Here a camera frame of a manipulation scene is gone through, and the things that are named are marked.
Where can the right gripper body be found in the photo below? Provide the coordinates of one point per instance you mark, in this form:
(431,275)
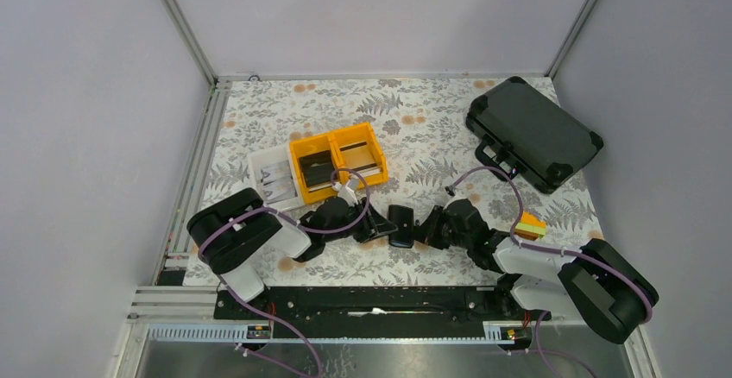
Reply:
(440,232)

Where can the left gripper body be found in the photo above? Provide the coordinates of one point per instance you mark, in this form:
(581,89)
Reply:
(361,229)

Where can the black leather card holder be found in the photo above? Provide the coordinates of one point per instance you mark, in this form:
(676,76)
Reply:
(402,217)

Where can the orange bin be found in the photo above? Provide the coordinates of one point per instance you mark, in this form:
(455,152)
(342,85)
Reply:
(306,146)
(362,132)

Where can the white plastic bin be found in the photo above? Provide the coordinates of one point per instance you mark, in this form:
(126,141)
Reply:
(260,158)

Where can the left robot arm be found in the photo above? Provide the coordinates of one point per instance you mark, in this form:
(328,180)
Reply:
(230,233)

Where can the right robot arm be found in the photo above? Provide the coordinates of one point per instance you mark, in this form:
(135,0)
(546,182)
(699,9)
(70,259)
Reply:
(593,283)

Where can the small orange object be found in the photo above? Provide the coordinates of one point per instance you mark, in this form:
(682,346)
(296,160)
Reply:
(530,227)

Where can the floral table mat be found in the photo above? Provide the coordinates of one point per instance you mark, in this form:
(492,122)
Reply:
(419,124)

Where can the black hard case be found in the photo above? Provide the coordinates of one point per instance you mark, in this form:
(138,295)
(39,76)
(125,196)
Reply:
(522,128)

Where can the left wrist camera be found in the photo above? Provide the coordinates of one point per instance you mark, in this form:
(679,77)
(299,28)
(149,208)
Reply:
(347,191)

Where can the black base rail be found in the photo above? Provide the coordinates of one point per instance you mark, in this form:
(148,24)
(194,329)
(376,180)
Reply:
(291,306)

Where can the white slotted cable duct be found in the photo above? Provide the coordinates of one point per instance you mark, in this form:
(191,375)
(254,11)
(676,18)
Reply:
(351,330)

